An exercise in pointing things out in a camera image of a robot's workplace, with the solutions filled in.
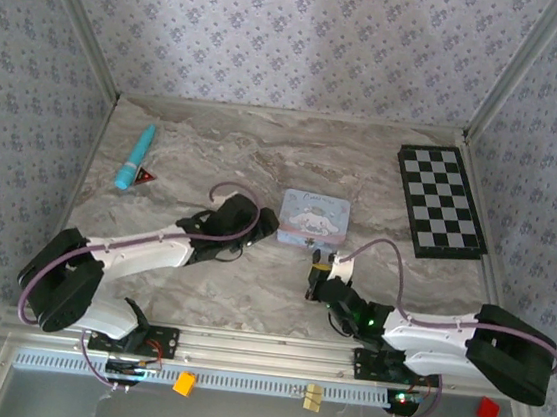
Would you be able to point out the black and grey chessboard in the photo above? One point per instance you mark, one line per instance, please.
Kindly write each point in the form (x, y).
(440, 202)

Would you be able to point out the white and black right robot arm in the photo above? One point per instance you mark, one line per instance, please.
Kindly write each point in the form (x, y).
(513, 356)

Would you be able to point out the turquoise pen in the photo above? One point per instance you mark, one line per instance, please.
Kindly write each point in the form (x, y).
(137, 157)

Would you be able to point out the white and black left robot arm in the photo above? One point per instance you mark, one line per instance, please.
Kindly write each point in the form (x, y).
(58, 284)

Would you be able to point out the yellow toy block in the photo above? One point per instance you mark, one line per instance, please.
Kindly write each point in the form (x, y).
(185, 384)

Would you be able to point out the red toy block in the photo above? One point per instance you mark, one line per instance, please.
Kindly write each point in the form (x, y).
(487, 410)

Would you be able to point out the small controller circuit board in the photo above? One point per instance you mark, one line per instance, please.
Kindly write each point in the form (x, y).
(131, 370)
(403, 401)

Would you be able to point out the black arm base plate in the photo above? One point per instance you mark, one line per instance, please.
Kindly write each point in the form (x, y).
(363, 366)
(165, 341)

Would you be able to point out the aluminium mounting rail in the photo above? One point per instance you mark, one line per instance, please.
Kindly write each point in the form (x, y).
(262, 352)

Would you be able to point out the aluminium frame post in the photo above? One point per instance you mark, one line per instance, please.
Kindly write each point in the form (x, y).
(79, 15)
(521, 65)

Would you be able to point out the black red triangle piece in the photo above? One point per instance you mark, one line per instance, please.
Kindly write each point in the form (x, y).
(143, 177)

